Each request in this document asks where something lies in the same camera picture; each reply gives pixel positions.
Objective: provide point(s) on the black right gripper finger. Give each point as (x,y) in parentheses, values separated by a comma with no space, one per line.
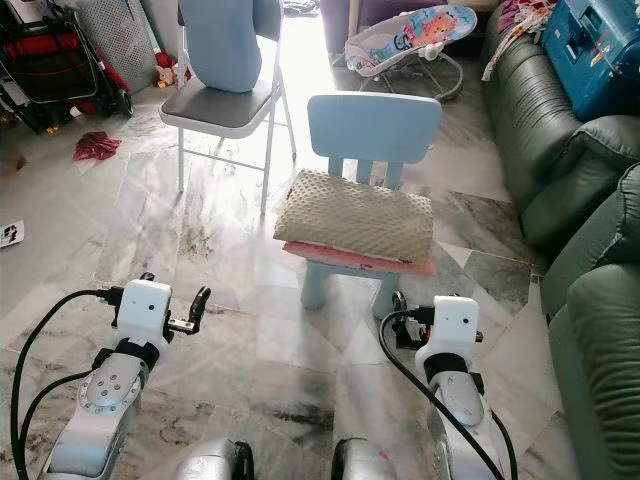
(397,303)

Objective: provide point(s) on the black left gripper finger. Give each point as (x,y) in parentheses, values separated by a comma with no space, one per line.
(201,304)

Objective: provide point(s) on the beige dotted pillow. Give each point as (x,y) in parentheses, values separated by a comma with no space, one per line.
(355,213)

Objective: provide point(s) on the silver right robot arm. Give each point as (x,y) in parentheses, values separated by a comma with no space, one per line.
(455,400)

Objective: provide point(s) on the green leather sofa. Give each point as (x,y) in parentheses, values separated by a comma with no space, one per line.
(560,180)

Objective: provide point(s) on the pink seat cushion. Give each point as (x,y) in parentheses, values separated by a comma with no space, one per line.
(325,257)

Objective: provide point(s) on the silver left robot leg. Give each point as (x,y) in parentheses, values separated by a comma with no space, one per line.
(210,462)

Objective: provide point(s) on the silver robot leg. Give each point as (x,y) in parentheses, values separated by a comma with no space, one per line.
(210,462)
(365,462)

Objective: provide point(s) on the silver right robot leg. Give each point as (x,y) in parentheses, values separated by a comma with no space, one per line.
(365,462)

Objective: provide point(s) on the light blue child chair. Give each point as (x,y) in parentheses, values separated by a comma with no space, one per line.
(375,125)

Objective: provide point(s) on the red cloth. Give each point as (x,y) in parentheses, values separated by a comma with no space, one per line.
(96,146)

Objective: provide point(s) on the black white paper sheet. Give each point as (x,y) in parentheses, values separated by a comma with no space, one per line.
(11,234)

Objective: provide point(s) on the white metal chair grey seat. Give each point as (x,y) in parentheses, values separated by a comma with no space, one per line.
(218,106)

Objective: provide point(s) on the small red white toy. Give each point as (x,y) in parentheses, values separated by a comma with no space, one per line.
(166,70)

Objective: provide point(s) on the light blue back cushion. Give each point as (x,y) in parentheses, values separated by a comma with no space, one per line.
(228,45)

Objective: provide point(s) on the colourful baby bouncer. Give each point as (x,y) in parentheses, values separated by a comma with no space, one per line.
(410,35)

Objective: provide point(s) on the white mesh panel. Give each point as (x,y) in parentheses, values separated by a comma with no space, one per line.
(120,40)

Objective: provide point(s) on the purple furniture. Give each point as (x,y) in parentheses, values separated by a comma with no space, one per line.
(335,18)

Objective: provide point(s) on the pink patterned cloth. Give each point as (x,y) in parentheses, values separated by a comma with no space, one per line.
(510,25)

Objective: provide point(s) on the blue plastic box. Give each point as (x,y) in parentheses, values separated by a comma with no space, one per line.
(595,55)

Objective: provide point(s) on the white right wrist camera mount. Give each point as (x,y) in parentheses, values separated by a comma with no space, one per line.
(455,322)

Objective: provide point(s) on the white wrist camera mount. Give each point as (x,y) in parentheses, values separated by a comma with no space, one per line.
(142,308)
(455,322)

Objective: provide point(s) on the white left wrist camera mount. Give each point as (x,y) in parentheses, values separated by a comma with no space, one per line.
(142,308)

